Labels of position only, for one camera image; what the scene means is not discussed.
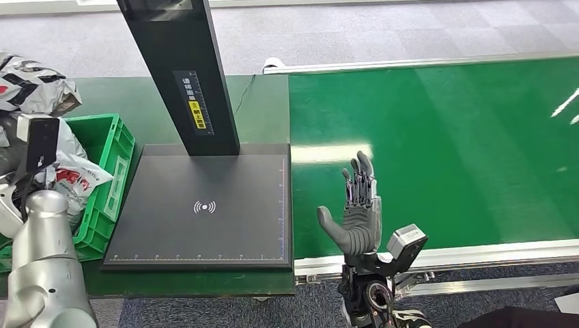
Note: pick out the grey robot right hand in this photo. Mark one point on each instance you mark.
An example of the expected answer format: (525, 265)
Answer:
(362, 226)

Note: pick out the grey poly mailer package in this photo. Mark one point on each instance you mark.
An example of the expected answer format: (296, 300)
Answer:
(31, 88)

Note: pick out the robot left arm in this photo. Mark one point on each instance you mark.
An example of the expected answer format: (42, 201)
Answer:
(45, 271)

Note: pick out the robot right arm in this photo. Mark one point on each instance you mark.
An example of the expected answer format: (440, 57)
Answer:
(371, 294)

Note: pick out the green conveyor belt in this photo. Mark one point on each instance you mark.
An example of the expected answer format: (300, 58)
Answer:
(452, 158)

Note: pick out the black inbound scanner machine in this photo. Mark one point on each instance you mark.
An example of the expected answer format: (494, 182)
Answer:
(203, 235)

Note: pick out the grey red-print mailer package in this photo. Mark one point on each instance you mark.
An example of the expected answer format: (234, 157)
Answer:
(77, 181)

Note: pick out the small grey mailer package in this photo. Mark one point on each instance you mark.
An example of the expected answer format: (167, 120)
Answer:
(70, 140)

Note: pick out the black robot body cover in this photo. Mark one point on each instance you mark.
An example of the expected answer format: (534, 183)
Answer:
(520, 319)

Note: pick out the green plastic crate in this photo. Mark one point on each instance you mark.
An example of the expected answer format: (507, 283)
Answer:
(106, 136)

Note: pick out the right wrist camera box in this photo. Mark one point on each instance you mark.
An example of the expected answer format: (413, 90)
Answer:
(405, 246)

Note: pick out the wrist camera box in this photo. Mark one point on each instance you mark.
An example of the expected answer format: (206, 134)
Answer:
(405, 246)
(40, 142)

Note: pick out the aluminium conveyor frame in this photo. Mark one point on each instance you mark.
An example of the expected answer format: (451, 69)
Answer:
(475, 255)

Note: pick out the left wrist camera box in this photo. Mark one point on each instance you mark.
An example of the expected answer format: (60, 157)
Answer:
(40, 142)

